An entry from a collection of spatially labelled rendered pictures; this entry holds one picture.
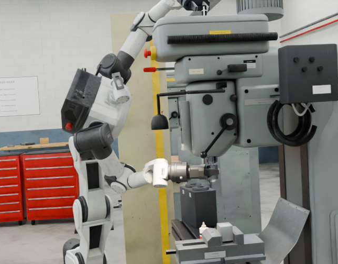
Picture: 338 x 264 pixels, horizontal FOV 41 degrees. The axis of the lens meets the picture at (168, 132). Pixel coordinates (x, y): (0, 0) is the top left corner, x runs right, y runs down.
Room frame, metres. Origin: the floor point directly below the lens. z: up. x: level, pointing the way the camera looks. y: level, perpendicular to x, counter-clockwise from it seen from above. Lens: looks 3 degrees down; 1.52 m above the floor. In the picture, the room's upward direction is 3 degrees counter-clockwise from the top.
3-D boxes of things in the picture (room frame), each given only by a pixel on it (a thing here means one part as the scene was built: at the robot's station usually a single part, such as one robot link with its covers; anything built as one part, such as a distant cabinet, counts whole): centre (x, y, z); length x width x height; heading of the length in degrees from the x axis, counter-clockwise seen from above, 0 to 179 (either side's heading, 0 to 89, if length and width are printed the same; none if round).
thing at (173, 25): (1.97, -0.20, 1.81); 0.47 x 0.26 x 0.16; 99
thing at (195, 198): (2.40, -0.13, 1.00); 0.22 x 0.12 x 0.20; 19
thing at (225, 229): (1.81, -0.20, 1.01); 0.06 x 0.05 x 0.06; 7
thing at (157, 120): (1.85, 0.03, 1.47); 0.07 x 0.07 x 0.06
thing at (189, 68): (1.97, -0.22, 1.68); 0.34 x 0.24 x 0.10; 99
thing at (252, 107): (1.99, -0.37, 1.47); 0.24 x 0.19 x 0.26; 9
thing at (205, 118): (1.96, -0.19, 1.47); 0.21 x 0.19 x 0.32; 9
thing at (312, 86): (1.68, -0.53, 1.62); 0.20 x 0.09 x 0.21; 99
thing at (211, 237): (1.81, -0.15, 0.99); 0.12 x 0.06 x 0.04; 7
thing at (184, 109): (1.95, -0.07, 1.45); 0.04 x 0.04 x 0.21; 9
